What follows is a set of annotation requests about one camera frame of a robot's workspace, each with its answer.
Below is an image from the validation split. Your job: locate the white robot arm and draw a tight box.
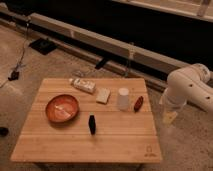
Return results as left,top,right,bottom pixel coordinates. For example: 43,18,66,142
160,63,213,125

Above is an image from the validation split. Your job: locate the dark red oblong object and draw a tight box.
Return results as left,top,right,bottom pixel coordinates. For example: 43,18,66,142
134,96,144,112

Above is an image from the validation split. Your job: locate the wooden table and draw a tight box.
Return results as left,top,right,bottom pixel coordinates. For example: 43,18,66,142
11,78,162,163

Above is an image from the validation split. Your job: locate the pale yellow sponge block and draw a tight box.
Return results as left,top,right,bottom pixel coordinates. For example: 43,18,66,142
96,88,110,104

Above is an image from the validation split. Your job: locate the orange bowl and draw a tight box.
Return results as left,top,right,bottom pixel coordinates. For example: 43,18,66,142
45,94,79,123

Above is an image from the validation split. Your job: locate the black floor pad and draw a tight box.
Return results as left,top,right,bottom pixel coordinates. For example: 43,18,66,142
29,38,57,55

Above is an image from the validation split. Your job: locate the dark object at left edge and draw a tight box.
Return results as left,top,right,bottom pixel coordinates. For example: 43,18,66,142
0,127,9,137

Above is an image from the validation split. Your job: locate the long grey rail beam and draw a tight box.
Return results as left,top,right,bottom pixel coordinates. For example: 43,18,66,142
0,6,213,88

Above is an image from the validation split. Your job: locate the black clamp bracket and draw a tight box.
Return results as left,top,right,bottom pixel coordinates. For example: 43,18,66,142
95,58,109,70

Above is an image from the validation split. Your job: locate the black cable with plug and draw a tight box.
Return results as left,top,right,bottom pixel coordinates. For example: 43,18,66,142
7,20,32,82

